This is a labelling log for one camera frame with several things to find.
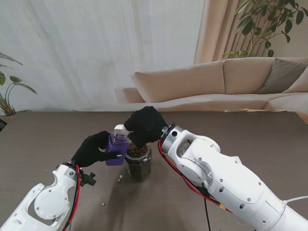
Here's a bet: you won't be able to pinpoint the red black left arm cables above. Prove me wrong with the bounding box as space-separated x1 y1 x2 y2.
64 165 84 231

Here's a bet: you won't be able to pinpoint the beige sofa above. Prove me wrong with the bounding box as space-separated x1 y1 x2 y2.
123 57 308 118

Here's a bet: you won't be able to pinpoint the white cable tie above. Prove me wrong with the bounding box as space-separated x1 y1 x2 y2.
281 196 308 205

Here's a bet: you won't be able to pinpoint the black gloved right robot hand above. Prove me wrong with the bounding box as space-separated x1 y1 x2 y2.
123 105 168 147

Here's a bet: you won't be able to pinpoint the red black arm cables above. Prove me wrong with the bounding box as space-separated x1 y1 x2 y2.
64 165 84 231
157 139 234 231

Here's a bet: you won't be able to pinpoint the tall green leafy plant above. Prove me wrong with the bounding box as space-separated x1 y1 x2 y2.
222 0 305 60

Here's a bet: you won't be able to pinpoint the purple coffee jar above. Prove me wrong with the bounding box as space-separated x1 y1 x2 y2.
105 131 131 167

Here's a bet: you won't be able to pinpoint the beige sofa cushion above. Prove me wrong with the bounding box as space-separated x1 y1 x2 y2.
287 72 308 93

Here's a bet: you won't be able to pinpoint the glass jar of coffee beans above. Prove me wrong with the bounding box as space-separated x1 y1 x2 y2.
124 141 153 182

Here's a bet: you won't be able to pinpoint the broad leaf potted plant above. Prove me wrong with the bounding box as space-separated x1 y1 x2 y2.
0 52 38 118

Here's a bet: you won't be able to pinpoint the red black right arm cables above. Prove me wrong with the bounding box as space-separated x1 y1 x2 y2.
157 139 234 231

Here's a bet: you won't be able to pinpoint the white sheer curtain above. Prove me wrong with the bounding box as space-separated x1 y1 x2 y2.
0 0 205 113

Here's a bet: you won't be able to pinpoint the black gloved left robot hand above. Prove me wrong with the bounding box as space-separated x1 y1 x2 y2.
71 131 123 168

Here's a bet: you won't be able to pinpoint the white plastic spoon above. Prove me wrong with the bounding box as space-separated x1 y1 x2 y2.
114 124 136 136

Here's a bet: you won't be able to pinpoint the grey sofa cushion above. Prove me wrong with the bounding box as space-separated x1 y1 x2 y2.
256 57 308 94

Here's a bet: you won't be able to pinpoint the beige pleated curtain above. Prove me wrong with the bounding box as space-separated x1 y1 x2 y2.
193 0 275 64

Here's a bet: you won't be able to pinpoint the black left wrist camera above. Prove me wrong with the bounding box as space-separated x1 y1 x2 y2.
80 172 97 187

